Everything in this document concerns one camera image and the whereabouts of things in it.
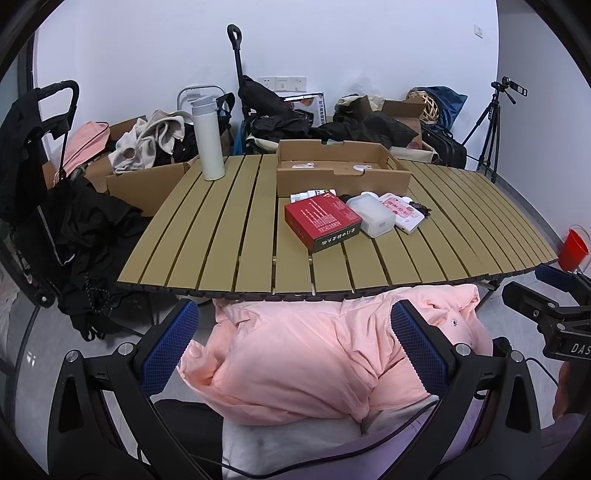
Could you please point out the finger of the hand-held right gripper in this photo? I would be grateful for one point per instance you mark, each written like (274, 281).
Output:
(556, 276)
(531, 302)

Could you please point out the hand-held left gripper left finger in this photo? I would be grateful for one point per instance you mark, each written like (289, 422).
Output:
(171, 341)

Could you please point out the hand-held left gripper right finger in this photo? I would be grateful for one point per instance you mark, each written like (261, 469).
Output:
(418, 341)

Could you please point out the pink and white packet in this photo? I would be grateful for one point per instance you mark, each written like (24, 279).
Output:
(401, 210)

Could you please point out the black keys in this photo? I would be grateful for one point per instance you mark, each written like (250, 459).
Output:
(421, 208)

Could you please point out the translucent plastic container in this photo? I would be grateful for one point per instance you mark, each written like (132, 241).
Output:
(369, 212)

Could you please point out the red box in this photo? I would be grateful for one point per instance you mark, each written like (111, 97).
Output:
(321, 217)

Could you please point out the cardboard tray box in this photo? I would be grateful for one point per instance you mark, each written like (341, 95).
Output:
(341, 182)

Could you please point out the white spray bottle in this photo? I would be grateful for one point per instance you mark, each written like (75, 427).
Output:
(318, 192)

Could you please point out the person's right forearm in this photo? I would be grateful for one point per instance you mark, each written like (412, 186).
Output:
(565, 392)

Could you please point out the red cup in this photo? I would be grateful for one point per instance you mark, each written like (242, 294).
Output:
(572, 249)

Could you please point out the pink jacket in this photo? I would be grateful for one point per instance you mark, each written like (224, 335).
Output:
(300, 360)

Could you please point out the black clothing pile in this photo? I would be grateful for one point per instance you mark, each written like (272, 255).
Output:
(92, 230)

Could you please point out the large cardboard box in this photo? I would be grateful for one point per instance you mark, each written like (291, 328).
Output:
(138, 189)

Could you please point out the light grey clothing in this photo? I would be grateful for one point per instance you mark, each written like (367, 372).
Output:
(286, 447)

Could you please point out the black tripod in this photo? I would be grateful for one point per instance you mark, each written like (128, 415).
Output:
(493, 124)

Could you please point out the black suitcase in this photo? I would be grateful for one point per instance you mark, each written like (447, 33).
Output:
(445, 145)

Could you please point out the white thermos bottle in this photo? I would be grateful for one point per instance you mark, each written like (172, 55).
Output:
(207, 147)

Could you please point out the beige clothes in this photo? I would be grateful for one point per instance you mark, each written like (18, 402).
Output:
(134, 147)

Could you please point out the blue bag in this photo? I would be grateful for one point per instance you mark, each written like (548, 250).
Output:
(450, 104)

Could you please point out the wicker ball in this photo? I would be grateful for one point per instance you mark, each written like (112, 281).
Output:
(427, 108)

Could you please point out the pink bag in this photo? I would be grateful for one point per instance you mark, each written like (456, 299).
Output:
(85, 143)

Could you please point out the black jacket heap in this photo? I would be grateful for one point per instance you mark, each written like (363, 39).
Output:
(369, 127)

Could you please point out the open cardboard box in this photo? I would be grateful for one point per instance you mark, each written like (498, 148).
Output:
(401, 108)

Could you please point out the black folding cart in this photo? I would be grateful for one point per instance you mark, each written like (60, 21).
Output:
(23, 152)

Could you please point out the black printed box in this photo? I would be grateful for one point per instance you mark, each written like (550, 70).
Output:
(318, 110)

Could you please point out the metal chair frame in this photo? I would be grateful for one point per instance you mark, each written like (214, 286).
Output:
(198, 87)

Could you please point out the white wall socket panel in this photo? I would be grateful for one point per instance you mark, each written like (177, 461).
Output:
(281, 83)

